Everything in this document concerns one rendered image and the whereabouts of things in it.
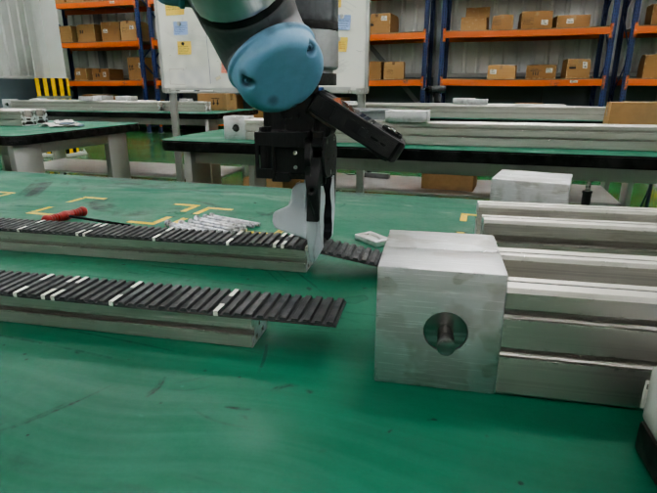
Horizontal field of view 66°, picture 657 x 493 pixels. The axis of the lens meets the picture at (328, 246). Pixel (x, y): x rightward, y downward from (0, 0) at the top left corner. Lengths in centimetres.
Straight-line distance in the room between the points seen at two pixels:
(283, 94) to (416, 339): 22
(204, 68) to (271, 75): 336
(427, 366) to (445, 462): 8
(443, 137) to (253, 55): 164
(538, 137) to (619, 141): 27
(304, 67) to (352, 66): 295
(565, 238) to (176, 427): 41
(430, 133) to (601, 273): 160
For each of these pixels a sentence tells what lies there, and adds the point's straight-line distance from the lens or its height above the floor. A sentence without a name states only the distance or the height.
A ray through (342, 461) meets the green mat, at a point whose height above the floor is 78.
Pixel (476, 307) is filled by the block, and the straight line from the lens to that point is 37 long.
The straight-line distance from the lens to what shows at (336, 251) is 61.
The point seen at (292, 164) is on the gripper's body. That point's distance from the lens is 58.
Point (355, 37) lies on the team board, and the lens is 337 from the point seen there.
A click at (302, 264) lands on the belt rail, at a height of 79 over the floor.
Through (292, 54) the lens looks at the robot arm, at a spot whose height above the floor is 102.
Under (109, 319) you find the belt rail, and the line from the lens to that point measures 52.
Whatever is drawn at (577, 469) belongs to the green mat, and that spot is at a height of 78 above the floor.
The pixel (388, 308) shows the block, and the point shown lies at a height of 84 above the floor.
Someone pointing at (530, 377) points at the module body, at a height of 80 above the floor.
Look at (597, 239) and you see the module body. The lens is 58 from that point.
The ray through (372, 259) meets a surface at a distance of 60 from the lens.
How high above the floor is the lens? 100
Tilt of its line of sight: 18 degrees down
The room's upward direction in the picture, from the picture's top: straight up
